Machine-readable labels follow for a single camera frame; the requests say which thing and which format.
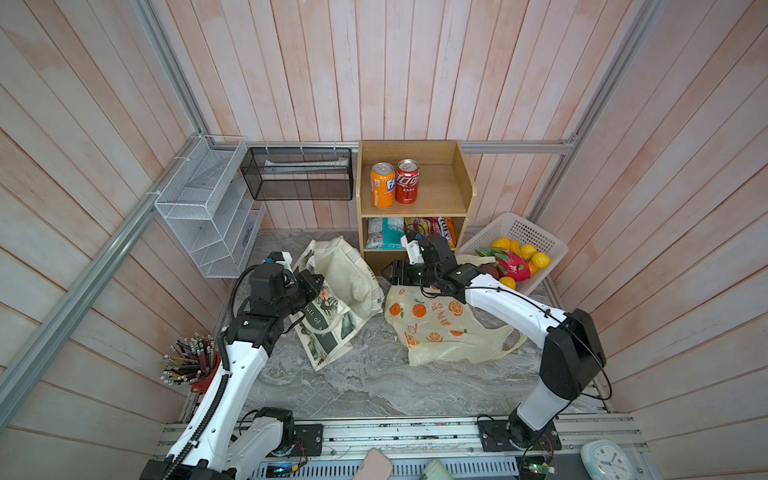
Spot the black mesh basket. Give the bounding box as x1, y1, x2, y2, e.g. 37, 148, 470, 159
240, 146, 354, 202

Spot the white analog clock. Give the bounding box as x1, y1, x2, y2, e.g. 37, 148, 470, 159
580, 439, 636, 480

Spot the yellow lemon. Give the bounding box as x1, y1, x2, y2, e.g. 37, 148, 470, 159
530, 252, 551, 269

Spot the pink dragon fruit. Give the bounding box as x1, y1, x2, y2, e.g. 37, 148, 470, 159
476, 248, 532, 282

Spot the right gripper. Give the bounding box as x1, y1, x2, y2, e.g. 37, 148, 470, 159
380, 259, 440, 288

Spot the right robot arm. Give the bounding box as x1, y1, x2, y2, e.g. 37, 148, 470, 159
382, 234, 606, 448

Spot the white wire mesh rack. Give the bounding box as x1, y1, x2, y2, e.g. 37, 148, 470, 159
155, 135, 265, 279

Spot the red cola can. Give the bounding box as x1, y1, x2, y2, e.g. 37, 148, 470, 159
395, 159, 420, 204

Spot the pink phone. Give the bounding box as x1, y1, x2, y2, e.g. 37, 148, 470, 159
353, 449, 394, 480

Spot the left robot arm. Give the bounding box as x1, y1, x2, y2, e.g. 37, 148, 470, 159
140, 252, 324, 479

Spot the orange Fanta can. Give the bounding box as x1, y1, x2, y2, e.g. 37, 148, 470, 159
370, 162, 396, 209

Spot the colourful candy packet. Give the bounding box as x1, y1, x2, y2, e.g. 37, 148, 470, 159
404, 217, 440, 236

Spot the orange snack packet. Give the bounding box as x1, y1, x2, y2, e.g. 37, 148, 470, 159
437, 217, 458, 248

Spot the white plastic fruit basket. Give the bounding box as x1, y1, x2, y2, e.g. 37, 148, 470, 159
458, 212, 568, 295

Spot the cream canvas tote bag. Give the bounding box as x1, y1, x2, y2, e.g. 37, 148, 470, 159
292, 237, 384, 371

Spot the orange print plastic bag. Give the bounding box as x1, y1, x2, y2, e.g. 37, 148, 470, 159
384, 285, 527, 367

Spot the red pencil cup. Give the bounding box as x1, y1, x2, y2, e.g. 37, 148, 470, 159
160, 334, 220, 393

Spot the wooden two-tier shelf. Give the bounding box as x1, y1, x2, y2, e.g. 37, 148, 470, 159
356, 140, 478, 274

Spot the teal snack packet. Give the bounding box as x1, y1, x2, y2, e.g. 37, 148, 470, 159
365, 217, 405, 250

